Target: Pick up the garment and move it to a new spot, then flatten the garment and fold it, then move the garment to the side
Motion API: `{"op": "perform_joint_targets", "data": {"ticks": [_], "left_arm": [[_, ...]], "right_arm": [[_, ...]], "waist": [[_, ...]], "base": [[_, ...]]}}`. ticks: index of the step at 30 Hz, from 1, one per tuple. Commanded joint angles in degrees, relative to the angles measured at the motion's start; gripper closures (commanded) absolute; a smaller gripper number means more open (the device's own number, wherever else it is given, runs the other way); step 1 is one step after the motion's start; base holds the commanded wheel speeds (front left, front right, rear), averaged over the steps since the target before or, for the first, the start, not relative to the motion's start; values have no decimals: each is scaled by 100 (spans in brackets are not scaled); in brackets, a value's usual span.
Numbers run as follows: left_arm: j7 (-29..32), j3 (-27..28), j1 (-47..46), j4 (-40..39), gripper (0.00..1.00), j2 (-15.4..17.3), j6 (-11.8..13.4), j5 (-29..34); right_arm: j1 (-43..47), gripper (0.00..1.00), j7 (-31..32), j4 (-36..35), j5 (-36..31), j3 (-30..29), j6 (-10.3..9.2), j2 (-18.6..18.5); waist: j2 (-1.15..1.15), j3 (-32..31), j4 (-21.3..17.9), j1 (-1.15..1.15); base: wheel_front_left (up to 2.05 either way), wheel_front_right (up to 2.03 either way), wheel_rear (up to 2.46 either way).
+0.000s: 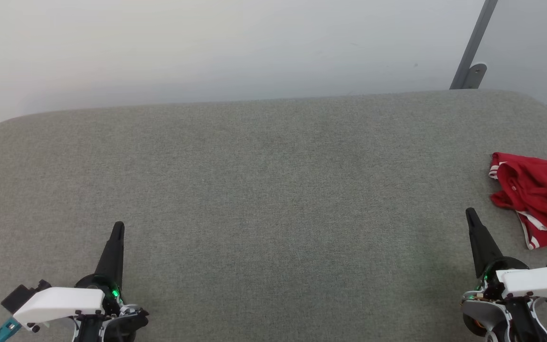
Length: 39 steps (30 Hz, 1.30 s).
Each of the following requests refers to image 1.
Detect black cable with teal connector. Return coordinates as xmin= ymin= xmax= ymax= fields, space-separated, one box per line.
xmin=0 ymin=317 xmax=22 ymax=342

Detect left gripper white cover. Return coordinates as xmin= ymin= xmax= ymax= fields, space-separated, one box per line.
xmin=13 ymin=221 xmax=150 ymax=334

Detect grey metal pole with bracket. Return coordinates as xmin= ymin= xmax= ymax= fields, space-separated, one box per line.
xmin=449 ymin=0 xmax=499 ymax=91

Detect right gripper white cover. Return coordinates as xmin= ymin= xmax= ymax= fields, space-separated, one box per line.
xmin=461 ymin=208 xmax=547 ymax=336

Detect grey fabric sofa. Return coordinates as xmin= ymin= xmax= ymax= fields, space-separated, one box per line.
xmin=0 ymin=89 xmax=547 ymax=342

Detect red shirt with white trim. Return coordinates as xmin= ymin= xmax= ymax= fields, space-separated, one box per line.
xmin=489 ymin=152 xmax=547 ymax=250

